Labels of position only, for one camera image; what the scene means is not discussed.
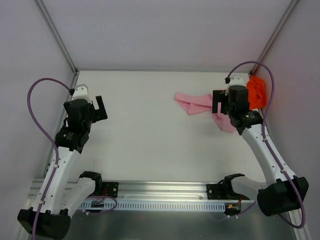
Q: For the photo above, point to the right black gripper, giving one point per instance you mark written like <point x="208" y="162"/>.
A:
<point x="218" y="101"/>

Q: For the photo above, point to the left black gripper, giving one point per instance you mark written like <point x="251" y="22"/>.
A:
<point x="99" y="113"/>

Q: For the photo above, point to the pink t shirt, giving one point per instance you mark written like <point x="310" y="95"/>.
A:
<point x="194" y="105"/>

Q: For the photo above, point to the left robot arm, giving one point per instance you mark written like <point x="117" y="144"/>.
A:
<point x="50" y="214"/>

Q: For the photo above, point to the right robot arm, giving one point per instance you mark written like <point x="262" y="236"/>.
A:
<point x="283" y="190"/>

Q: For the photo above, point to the orange t shirt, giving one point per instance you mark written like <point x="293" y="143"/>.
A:
<point x="257" y="96"/>

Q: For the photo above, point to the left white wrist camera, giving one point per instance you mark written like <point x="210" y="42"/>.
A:
<point x="81" y="92"/>

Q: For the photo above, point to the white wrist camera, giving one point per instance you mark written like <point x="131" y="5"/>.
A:
<point x="234" y="80"/>
<point x="81" y="92"/>

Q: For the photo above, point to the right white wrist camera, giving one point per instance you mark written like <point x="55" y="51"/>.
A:
<point x="234" y="80"/>

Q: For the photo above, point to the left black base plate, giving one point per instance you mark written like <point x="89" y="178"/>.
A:
<point x="109" y="189"/>

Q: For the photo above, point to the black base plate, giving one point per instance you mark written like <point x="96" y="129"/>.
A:
<point x="109" y="189"/>
<point x="216" y="191"/>

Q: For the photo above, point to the aluminium mounting rail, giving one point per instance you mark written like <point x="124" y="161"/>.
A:
<point x="181" y="190"/>

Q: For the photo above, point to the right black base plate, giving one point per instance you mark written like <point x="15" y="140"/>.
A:
<point x="216" y="191"/>

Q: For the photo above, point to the slotted cable duct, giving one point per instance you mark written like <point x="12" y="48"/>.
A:
<point x="130" y="205"/>

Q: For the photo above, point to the left aluminium frame post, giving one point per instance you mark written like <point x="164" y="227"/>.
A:
<point x="55" y="34"/>

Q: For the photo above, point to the aluminium frame post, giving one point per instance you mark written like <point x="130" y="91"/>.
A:
<point x="55" y="34"/>
<point x="278" y="28"/>

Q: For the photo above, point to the right aluminium frame post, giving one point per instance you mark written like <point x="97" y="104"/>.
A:
<point x="278" y="28"/>

